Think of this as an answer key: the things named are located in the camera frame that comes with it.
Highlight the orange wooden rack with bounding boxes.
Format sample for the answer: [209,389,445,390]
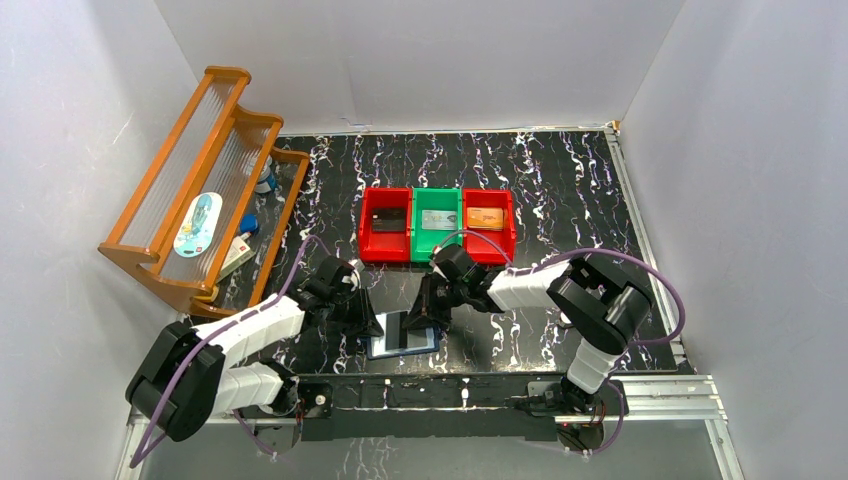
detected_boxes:
[98,66,310,318]

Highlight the white red box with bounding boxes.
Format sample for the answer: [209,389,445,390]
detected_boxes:
[217,236,255,281]

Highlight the right red plastic bin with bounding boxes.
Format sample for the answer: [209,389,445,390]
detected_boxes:
[462,188,516,265]

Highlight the grey silver card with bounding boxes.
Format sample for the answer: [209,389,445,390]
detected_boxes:
[421,210,458,231]

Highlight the green plastic bin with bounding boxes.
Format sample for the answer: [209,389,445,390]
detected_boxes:
[410,188,462,263]

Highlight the blue leather card holder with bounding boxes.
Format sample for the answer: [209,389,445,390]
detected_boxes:
[366,310,440,360]

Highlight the orange card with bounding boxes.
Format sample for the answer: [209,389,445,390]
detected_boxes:
[465,207,505,231]

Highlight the left red plastic bin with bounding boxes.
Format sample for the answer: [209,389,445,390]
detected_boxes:
[358,187,413,263]

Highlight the blue capped tube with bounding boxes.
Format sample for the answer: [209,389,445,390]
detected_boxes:
[238,214,259,241]

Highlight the red plastic bin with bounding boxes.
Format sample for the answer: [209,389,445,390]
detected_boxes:
[462,188,516,265]
[358,187,413,263]

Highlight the white blue bottle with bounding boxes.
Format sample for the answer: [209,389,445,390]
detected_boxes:
[254,156,277,195]

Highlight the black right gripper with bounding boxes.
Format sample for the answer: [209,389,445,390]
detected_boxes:
[402,273,468,331]

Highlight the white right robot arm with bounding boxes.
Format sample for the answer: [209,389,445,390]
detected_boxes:
[403,244,654,414]

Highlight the black card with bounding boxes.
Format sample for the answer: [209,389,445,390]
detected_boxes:
[371,207,407,233]
[384,311,408,351]

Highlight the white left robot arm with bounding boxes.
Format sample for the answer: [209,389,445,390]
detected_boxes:
[125,257,378,442]

